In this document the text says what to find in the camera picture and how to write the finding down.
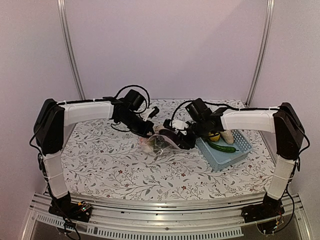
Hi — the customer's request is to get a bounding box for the purple fake eggplant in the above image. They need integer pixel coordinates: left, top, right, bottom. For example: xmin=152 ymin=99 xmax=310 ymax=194
xmin=159 ymin=128 xmax=179 ymax=148

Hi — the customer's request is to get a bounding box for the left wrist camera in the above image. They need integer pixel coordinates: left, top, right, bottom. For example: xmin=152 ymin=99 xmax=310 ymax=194
xmin=140 ymin=106 xmax=160 ymax=122

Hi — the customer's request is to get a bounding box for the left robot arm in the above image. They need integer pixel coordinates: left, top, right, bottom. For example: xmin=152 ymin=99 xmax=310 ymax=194
xmin=31 ymin=89 xmax=159 ymax=217

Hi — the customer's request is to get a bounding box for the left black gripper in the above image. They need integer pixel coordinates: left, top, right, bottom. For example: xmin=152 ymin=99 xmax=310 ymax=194
xmin=118 ymin=111 xmax=155 ymax=138

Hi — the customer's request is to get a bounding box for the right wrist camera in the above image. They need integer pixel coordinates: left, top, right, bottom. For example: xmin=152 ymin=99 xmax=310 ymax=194
xmin=163 ymin=119 xmax=189 ymax=131

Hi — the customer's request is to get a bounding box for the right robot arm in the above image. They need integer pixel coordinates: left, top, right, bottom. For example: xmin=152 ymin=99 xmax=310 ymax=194
xmin=170 ymin=98 xmax=306 ymax=218

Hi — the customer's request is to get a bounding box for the light blue plastic basket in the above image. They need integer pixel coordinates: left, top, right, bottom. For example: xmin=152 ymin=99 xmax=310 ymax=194
xmin=195 ymin=130 xmax=253 ymax=172

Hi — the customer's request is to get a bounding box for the floral patterned table mat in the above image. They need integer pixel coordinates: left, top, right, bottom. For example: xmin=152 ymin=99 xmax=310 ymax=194
xmin=51 ymin=98 xmax=280 ymax=202

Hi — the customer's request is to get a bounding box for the right aluminium corner post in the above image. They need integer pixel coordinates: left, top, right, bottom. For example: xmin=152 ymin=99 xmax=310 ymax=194
xmin=245 ymin=0 xmax=275 ymax=107

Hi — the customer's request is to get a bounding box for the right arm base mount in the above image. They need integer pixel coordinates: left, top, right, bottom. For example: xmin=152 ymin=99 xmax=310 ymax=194
xmin=241 ymin=199 xmax=285 ymax=223

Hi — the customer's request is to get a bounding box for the aluminium corner post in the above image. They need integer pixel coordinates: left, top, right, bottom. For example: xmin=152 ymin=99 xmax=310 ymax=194
xmin=245 ymin=0 xmax=275 ymax=107
xmin=56 ymin=0 xmax=86 ymax=100

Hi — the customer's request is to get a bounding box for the green fake cucumber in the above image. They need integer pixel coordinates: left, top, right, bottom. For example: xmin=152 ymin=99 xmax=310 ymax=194
xmin=207 ymin=141 xmax=238 ymax=153

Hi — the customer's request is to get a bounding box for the clear zip top bag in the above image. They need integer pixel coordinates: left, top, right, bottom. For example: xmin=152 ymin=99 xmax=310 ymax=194
xmin=138 ymin=125 xmax=181 ymax=157

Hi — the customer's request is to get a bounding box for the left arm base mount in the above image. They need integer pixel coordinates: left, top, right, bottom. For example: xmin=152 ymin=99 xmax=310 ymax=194
xmin=48 ymin=199 xmax=93 ymax=223

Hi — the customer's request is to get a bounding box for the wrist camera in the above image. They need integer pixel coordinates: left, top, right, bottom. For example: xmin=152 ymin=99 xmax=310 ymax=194
xmin=163 ymin=119 xmax=189 ymax=131
xmin=140 ymin=106 xmax=160 ymax=122

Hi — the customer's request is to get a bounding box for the aluminium rail frame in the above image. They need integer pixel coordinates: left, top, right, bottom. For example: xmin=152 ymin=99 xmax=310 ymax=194
xmin=21 ymin=191 xmax=312 ymax=240

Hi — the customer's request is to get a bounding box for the left aluminium corner post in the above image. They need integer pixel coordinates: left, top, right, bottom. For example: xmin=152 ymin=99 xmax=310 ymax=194
xmin=56 ymin=0 xmax=86 ymax=100

